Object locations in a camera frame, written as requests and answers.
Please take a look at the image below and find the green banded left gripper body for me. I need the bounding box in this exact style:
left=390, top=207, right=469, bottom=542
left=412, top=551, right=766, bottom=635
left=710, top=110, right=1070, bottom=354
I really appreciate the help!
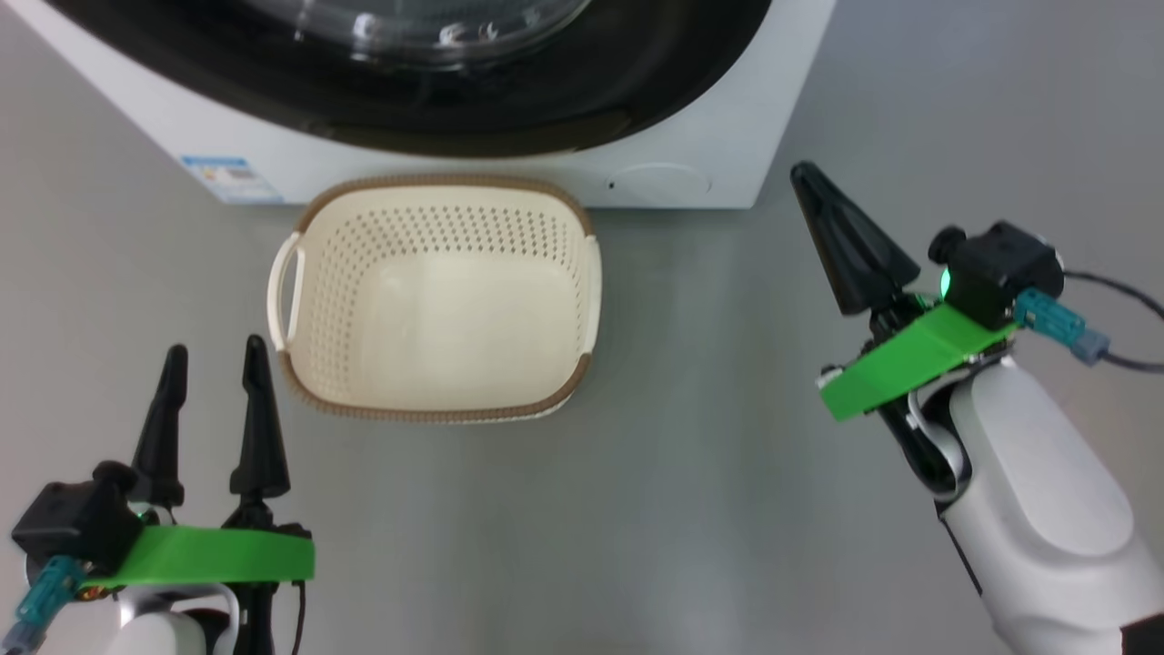
left=77, top=505, right=316, bottom=655

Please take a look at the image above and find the black right camera cable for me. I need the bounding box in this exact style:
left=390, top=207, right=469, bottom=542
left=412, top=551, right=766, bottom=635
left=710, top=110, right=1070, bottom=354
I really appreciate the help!
left=1059, top=268, right=1164, bottom=374

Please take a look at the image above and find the cream perforated laundry basket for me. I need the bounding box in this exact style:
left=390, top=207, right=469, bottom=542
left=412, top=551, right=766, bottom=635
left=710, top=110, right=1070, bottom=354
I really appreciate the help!
left=266, top=175, right=603, bottom=424

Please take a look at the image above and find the teal right camera connector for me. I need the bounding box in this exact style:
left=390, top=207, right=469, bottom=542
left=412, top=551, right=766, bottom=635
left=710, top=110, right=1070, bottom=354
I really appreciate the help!
left=1014, top=288, right=1110, bottom=365

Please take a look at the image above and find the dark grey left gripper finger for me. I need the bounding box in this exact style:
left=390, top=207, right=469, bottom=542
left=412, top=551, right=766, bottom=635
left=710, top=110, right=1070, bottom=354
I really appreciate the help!
left=130, top=344, right=189, bottom=509
left=229, top=334, right=292, bottom=501

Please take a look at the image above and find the teal camera connector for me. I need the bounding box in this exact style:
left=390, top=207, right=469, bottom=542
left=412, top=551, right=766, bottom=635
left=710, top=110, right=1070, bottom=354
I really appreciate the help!
left=1014, top=288, right=1110, bottom=365
left=0, top=555, right=87, bottom=651

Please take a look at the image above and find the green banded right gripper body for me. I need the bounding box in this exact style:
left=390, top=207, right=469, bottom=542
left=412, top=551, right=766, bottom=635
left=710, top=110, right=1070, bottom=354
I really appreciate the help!
left=818, top=296, right=1015, bottom=497

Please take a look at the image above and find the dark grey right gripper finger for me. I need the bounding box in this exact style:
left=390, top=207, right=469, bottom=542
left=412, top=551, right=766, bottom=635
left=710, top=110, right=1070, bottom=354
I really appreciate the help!
left=789, top=161, right=876, bottom=317
left=808, top=164, right=921, bottom=308

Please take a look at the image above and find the blue energy label sticker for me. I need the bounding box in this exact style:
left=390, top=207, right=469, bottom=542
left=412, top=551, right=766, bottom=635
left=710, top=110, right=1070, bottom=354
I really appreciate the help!
left=179, top=155, right=285, bottom=206

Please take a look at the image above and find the white front-load washing machine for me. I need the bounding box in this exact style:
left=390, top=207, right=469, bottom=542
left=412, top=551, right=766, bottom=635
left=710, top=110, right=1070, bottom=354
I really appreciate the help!
left=0, top=0, right=838, bottom=210

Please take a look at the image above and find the teal left camera connector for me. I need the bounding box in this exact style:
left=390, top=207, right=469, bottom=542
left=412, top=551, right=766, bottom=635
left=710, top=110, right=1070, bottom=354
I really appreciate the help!
left=0, top=555, right=87, bottom=651

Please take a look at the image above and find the round glass washing machine door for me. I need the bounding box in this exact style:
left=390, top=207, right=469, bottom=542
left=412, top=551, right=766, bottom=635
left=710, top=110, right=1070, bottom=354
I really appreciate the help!
left=41, top=0, right=774, bottom=157

